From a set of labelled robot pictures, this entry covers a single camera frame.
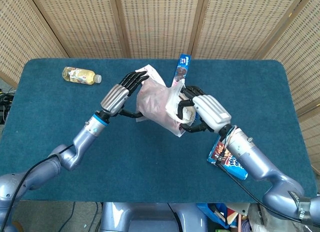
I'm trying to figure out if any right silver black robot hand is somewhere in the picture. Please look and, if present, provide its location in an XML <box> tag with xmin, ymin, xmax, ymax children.
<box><xmin>176</xmin><ymin>85</ymin><xmax>232</xmax><ymax>134</ymax></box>

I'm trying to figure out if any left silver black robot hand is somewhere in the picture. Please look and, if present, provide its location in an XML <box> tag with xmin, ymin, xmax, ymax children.
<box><xmin>100</xmin><ymin>70</ymin><xmax>150</xmax><ymax>119</ymax></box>

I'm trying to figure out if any white translucent zip bag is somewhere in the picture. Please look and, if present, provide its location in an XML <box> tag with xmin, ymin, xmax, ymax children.
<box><xmin>135</xmin><ymin>79</ymin><xmax>198</xmax><ymax>138</ymax></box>

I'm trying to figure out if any yellow drink plastic bottle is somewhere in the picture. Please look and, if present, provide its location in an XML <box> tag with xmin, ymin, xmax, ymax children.
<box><xmin>62</xmin><ymin>66</ymin><xmax>103</xmax><ymax>86</ymax></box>

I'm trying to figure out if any blue sandwich cookie box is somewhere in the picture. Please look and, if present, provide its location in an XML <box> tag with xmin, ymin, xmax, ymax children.
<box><xmin>171</xmin><ymin>54</ymin><xmax>192</xmax><ymax>88</ymax></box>

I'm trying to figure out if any blue chocolate chip cookie box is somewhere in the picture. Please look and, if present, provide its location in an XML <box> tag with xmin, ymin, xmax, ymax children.
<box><xmin>206</xmin><ymin>136</ymin><xmax>249</xmax><ymax>180</ymax></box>

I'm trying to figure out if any blue carpeted table top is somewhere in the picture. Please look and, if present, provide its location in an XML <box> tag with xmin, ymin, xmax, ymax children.
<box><xmin>0</xmin><ymin>58</ymin><xmax>317</xmax><ymax>203</ymax></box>

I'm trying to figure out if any woven wicker folding screen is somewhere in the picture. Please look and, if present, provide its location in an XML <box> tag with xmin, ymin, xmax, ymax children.
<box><xmin>0</xmin><ymin>0</ymin><xmax>320</xmax><ymax>175</ymax></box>

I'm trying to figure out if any blue-grey robot torso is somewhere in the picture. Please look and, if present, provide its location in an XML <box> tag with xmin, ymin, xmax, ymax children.
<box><xmin>99</xmin><ymin>202</ymin><xmax>209</xmax><ymax>232</ymax></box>

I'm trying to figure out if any coloured wrist wire bundle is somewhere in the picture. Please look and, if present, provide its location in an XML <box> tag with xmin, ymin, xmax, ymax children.
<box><xmin>223</xmin><ymin>125</ymin><xmax>239</xmax><ymax>145</ymax></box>

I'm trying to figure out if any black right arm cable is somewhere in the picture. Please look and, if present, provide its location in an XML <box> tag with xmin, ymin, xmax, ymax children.
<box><xmin>216</xmin><ymin>159</ymin><xmax>308</xmax><ymax>224</ymax></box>

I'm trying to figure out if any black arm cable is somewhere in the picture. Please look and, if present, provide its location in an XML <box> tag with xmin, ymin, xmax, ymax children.
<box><xmin>3</xmin><ymin>144</ymin><xmax>76</xmax><ymax>225</ymax></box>
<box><xmin>216</xmin><ymin>159</ymin><xmax>308</xmax><ymax>224</ymax></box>

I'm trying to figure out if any black floor cable bundle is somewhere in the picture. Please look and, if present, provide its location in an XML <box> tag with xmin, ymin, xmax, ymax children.
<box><xmin>0</xmin><ymin>88</ymin><xmax>15</xmax><ymax>125</ymax></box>

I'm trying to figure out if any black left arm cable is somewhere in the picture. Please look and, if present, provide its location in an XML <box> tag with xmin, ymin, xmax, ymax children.
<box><xmin>3</xmin><ymin>144</ymin><xmax>76</xmax><ymax>225</ymax></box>

